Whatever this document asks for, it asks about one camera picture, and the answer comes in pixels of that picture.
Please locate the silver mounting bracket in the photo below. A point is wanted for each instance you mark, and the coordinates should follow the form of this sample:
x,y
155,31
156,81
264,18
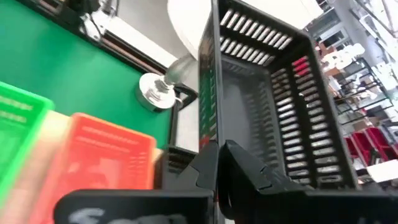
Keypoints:
x,y
91,25

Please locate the black metal storage rack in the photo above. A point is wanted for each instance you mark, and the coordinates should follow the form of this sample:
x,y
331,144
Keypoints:
x,y
367,93

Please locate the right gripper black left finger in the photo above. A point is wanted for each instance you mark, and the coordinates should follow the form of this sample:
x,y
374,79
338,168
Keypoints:
x,y
199,177

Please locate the white shade table lamp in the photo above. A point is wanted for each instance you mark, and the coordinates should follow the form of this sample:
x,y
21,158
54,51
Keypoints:
x,y
155,93

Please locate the green plastic basket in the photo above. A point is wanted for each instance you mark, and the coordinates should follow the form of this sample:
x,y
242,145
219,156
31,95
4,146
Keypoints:
x,y
37,100
15,149

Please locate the black aluminium table frame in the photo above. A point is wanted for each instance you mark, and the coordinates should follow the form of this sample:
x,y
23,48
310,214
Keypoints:
x,y
188,91

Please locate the red storage bin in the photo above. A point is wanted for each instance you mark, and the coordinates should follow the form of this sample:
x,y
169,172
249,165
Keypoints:
x,y
381,140
357,146

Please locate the green table mat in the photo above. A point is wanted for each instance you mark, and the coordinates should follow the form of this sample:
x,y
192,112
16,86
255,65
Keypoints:
x,y
62,62

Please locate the black plastic basket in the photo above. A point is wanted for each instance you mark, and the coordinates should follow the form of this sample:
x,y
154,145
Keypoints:
x,y
242,118
174,180
177,160

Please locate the orange plastic basket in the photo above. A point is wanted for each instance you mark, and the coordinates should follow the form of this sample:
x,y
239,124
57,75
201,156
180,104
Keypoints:
x,y
102,168
118,124

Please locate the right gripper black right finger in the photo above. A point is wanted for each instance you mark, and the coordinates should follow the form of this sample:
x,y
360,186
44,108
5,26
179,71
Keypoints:
x,y
242,174

